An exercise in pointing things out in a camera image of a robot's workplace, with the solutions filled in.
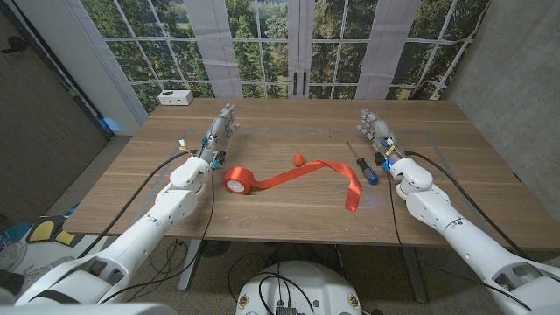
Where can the black round floor object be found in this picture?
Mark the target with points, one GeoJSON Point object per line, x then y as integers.
{"type": "Point", "coordinates": [215, 247]}

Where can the grey white sneaker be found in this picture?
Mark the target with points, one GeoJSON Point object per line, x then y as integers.
{"type": "Point", "coordinates": [11, 256]}
{"type": "Point", "coordinates": [44, 268]}

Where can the printed window forest backdrop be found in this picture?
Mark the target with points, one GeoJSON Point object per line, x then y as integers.
{"type": "Point", "coordinates": [394, 44]}

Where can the yellow black foot pedal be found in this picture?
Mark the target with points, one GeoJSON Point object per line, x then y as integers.
{"type": "Point", "coordinates": [44, 229]}

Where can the dark wooden door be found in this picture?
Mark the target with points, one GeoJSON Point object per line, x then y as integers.
{"type": "Point", "coordinates": [26, 131]}

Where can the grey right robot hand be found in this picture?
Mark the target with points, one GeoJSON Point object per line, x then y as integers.
{"type": "Point", "coordinates": [380, 133]}

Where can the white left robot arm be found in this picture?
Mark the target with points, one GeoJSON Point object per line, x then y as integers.
{"type": "Point", "coordinates": [175, 205]}

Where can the black connector box on base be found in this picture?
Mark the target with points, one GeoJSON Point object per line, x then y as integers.
{"type": "Point", "coordinates": [285, 311]}

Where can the white power strip box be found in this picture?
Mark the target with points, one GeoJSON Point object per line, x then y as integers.
{"type": "Point", "coordinates": [175, 97]}

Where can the small orange ball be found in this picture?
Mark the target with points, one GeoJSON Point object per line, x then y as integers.
{"type": "Point", "coordinates": [298, 160]}

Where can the orange satin ribbon roll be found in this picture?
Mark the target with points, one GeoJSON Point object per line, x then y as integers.
{"type": "Point", "coordinates": [238, 177]}

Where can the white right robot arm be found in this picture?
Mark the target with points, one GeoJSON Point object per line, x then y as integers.
{"type": "Point", "coordinates": [433, 205]}

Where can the grey metal table leg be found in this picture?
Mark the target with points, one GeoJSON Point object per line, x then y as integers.
{"type": "Point", "coordinates": [190, 267]}
{"type": "Point", "coordinates": [415, 280]}

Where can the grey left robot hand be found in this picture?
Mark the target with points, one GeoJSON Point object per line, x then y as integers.
{"type": "Point", "coordinates": [219, 133]}

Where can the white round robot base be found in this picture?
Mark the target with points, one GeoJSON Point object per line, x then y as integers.
{"type": "Point", "coordinates": [315, 289]}

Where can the blue tape patch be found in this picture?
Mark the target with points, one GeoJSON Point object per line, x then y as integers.
{"type": "Point", "coordinates": [109, 124]}

